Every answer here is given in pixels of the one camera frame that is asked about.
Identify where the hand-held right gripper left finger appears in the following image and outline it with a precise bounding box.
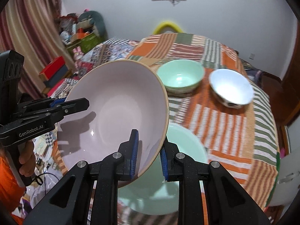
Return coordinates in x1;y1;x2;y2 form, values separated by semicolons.
23;129;140;225

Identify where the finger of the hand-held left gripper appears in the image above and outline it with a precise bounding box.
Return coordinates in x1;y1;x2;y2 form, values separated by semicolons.
48;98;91;122
22;98;66;113

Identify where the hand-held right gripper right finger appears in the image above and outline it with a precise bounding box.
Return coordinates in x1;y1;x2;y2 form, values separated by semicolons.
159;141;272;225

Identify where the green plate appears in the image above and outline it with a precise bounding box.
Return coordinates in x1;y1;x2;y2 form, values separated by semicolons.
117;123;209;216

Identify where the pink bowl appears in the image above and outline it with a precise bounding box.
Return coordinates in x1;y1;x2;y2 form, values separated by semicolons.
57;60;170;188

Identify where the green bowl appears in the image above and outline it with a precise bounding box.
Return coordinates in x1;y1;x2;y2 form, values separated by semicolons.
156;59;205;94

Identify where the white bowl with dark spots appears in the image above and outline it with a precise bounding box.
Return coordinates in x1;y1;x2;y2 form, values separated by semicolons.
208;69;254;109

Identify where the person's left forearm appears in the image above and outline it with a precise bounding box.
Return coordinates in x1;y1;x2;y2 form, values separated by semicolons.
0;145;27;216

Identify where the person's left hand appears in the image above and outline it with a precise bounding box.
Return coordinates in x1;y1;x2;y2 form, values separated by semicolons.
18;141;36;172

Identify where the flat red box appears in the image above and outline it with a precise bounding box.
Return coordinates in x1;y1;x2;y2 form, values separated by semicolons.
46;77;69;95

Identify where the dark grey box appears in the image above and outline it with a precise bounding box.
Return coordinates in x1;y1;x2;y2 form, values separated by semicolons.
43;64;69;87

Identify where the pink bunny figure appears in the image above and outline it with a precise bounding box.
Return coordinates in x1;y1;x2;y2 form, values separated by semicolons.
73;47;84;61

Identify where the green storage box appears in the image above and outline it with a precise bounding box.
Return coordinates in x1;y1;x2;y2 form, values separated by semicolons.
66;33;104;54

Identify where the striped patchwork blanket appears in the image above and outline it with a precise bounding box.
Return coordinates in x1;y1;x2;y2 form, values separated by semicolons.
54;34;280;225

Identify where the pile of household clutter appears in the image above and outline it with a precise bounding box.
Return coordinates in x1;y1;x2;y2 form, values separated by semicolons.
56;14;94;45

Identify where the brown striped curtain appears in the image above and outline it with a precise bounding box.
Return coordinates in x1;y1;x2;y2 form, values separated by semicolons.
0;0;78;94

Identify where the grey plush toy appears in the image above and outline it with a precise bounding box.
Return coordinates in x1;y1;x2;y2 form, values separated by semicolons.
77;10;107;37

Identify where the yellow curved chair back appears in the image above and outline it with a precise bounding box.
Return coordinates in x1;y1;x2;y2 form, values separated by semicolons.
152;21;183;35

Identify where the white sliding wardrobe door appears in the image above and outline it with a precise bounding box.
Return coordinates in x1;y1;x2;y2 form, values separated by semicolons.
269;145;300;208

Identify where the dark cloth bundle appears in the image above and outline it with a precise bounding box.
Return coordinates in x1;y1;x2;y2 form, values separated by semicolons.
239;58;265;85

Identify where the thin black cord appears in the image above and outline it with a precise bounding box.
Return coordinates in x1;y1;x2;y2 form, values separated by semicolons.
32;172;59;186

